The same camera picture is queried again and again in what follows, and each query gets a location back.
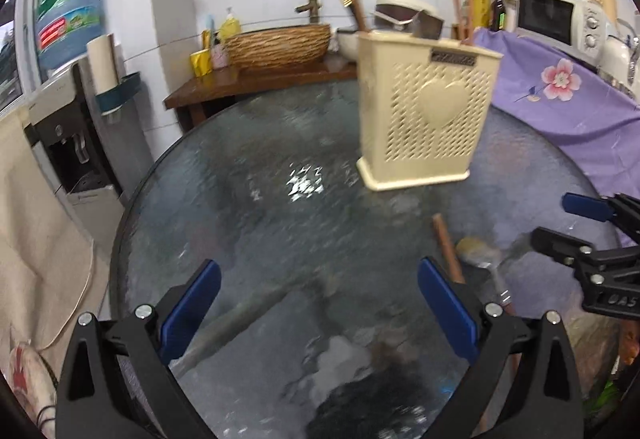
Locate paper cup stack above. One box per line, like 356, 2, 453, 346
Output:
87, 33, 122, 96

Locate yellow soap bottle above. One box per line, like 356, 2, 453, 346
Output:
220, 8, 243, 40

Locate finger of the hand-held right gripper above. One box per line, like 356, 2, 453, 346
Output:
562, 192, 640, 247
531, 227, 596, 270

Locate water dispenser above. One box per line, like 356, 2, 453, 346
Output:
24, 63, 153, 206

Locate white microwave oven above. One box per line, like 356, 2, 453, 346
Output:
516, 0, 609, 63

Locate white pan with glass lid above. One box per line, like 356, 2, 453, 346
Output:
336, 28, 361, 60

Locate green cup holder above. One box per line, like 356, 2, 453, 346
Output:
95, 73, 143, 114

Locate person's right hand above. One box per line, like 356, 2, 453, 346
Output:
620, 319, 640, 366

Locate metal spoon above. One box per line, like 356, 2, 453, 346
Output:
456, 238, 514, 316

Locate woven basin sink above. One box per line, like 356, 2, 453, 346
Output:
222, 23, 332, 70

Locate brown and white rice cooker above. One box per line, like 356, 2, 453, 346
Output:
372, 0, 442, 34

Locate blue water jug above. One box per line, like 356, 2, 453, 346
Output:
34, 0, 107, 70

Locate wooden counter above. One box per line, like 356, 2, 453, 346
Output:
164, 53, 359, 130

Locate window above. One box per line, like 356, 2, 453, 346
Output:
0, 9, 24, 116

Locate cream plastic utensil holder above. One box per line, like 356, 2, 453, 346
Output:
356, 31, 504, 192

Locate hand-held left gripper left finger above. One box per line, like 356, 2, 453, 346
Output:
55, 260, 222, 439

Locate white kettle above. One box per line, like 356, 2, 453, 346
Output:
599, 19, 640, 87

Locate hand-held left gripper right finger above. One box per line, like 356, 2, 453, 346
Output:
417, 258, 583, 439

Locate purple floral cloth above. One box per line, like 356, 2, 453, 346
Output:
472, 29, 640, 200

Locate pink bottle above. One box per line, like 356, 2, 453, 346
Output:
212, 34, 229, 69

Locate red and white bag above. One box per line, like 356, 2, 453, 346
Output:
7, 343, 62, 439

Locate bronze faucet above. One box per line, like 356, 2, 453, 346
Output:
294, 0, 321, 26

